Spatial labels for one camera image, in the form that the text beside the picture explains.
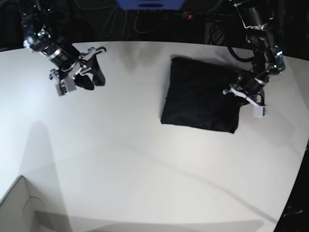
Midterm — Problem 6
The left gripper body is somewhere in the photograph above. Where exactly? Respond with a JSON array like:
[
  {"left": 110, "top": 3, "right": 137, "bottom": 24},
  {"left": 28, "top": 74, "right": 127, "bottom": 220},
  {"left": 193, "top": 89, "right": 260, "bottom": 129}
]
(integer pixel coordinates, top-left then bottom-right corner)
[{"left": 222, "top": 83, "right": 267, "bottom": 107}]

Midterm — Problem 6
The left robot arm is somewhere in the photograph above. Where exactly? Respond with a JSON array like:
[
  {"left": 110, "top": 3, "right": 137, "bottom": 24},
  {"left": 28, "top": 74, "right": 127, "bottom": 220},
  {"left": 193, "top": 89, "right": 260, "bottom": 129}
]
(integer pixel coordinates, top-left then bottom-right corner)
[{"left": 223, "top": 0, "right": 285, "bottom": 111}]

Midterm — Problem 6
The blue box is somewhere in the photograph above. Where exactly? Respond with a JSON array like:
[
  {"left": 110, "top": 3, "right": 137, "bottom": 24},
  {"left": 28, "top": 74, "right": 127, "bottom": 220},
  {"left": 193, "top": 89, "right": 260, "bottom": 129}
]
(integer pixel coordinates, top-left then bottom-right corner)
[{"left": 117, "top": 0, "right": 184, "bottom": 10}]

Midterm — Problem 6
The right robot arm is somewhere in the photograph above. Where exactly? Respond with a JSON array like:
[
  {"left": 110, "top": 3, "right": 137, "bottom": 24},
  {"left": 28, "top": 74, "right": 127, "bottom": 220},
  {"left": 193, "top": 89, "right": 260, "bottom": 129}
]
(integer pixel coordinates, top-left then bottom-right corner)
[{"left": 19, "top": 0, "right": 106, "bottom": 96}]

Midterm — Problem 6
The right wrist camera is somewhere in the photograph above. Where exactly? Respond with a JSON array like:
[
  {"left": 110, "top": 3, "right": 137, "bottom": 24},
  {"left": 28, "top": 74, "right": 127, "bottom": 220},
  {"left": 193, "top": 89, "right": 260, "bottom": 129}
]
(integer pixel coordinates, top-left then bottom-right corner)
[{"left": 56, "top": 79, "right": 76, "bottom": 97}]

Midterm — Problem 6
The white looped cable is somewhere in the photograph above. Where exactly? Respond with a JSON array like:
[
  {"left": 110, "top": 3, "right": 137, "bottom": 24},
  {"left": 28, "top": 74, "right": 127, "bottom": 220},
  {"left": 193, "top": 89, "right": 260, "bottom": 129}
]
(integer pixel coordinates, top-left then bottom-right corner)
[{"left": 73, "top": 0, "right": 169, "bottom": 38}]

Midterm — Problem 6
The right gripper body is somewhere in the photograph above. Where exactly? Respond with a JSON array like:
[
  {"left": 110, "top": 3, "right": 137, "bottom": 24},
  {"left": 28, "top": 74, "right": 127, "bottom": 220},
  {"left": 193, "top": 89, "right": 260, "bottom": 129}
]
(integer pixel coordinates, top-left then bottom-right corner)
[{"left": 49, "top": 46, "right": 106, "bottom": 81}]

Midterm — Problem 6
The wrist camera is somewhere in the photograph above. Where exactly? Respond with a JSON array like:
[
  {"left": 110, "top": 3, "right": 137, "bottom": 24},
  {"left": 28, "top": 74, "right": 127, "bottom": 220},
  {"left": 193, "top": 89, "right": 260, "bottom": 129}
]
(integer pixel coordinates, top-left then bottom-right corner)
[
  {"left": 56, "top": 79, "right": 76, "bottom": 97},
  {"left": 253, "top": 105, "right": 267, "bottom": 118}
]

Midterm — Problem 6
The dark navy t-shirt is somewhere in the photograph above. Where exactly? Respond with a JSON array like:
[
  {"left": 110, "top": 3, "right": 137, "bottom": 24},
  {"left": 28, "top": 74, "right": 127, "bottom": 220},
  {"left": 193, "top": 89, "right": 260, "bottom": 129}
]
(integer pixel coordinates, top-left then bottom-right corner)
[{"left": 160, "top": 57, "right": 246, "bottom": 134}]

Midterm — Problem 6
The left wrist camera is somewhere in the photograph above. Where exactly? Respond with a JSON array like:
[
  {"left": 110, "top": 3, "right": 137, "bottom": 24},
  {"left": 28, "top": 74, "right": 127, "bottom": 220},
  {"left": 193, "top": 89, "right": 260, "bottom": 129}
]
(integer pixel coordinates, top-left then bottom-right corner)
[{"left": 253, "top": 105, "right": 267, "bottom": 118}]

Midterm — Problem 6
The white power strip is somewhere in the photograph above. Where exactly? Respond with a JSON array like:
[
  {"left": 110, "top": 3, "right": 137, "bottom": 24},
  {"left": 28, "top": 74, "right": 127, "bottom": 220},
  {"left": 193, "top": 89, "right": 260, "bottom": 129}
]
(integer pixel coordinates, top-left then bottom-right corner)
[{"left": 181, "top": 12, "right": 234, "bottom": 22}]

